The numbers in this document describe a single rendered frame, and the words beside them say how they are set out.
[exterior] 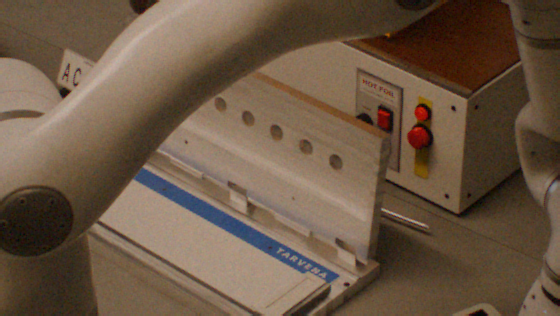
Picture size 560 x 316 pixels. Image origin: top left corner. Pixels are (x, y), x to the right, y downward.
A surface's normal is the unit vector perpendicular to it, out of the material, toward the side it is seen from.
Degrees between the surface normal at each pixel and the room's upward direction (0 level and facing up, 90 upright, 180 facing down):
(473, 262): 0
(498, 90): 90
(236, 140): 83
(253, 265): 0
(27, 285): 32
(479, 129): 90
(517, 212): 0
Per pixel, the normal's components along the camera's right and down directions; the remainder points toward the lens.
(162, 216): 0.00, -0.82
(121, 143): 0.63, 0.29
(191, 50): 0.03, 0.14
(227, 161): -0.66, 0.33
